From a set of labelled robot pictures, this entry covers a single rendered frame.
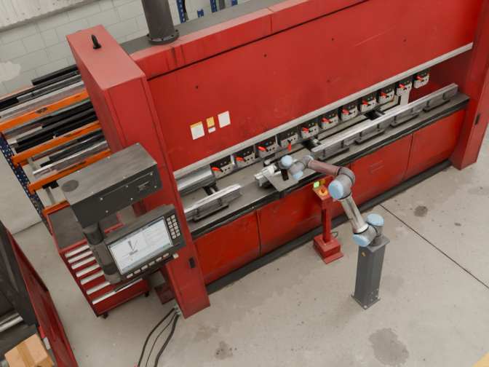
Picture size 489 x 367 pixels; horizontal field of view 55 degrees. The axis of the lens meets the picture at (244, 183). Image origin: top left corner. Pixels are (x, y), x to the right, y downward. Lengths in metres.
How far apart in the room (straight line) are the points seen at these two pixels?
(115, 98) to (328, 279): 2.55
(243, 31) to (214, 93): 0.44
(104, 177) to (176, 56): 0.86
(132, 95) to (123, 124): 0.18
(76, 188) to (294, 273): 2.39
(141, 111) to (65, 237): 1.42
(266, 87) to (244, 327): 1.99
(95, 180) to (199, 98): 0.94
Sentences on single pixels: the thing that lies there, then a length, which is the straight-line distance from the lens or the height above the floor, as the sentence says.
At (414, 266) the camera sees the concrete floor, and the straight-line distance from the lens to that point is 4.51.
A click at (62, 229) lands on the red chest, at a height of 0.98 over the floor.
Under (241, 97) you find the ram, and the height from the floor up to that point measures 1.77.
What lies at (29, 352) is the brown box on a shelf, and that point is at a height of 1.10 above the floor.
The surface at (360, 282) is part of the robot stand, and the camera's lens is 3.98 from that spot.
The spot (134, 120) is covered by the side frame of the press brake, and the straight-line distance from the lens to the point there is 2.78.
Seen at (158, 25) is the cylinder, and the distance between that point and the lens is 2.92.
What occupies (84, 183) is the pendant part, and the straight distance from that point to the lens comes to 2.63.
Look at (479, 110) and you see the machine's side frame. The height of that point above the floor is 0.77.
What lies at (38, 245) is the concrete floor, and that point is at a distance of 5.36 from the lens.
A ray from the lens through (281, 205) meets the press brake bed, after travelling 3.99.
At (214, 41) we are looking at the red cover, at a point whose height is 2.25.
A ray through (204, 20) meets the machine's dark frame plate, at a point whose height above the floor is 2.30.
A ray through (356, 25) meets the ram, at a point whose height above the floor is 1.99.
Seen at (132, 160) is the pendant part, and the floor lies 1.95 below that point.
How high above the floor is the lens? 3.54
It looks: 43 degrees down
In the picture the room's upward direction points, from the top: 8 degrees counter-clockwise
